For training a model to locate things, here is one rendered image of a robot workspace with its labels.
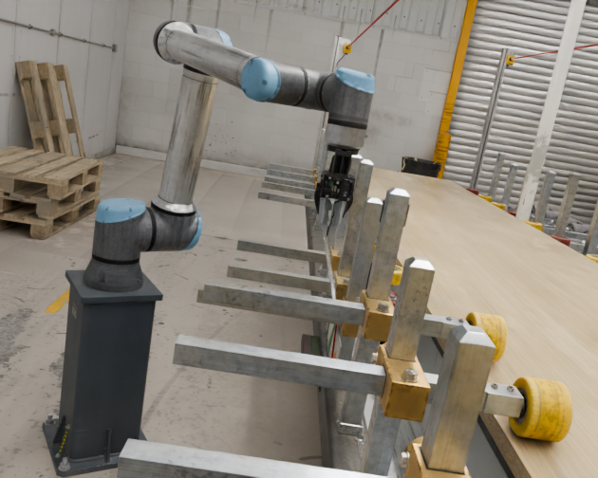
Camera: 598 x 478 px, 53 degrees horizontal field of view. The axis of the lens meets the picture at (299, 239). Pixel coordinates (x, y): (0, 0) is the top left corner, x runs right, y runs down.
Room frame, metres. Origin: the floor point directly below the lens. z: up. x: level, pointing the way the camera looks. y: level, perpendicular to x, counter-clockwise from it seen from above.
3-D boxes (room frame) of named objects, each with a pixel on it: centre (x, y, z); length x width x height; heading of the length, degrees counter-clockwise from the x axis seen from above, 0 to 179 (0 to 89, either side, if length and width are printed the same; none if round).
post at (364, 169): (1.54, -0.13, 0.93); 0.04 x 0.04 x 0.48; 2
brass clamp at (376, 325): (1.01, -0.16, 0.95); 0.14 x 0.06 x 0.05; 2
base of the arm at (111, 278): (1.87, 0.58, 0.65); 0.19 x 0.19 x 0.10
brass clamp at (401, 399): (0.76, -0.17, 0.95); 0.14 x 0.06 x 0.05; 2
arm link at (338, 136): (1.38, -0.07, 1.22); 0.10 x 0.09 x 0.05; 92
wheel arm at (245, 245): (1.74, -0.04, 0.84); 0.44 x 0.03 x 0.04; 92
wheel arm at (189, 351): (0.74, -0.11, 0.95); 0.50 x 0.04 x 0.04; 92
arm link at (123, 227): (1.88, 0.57, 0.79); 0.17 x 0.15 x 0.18; 130
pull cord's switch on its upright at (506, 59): (4.14, -1.14, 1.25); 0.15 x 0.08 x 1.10; 2
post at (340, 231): (1.78, -0.12, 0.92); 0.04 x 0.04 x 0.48; 2
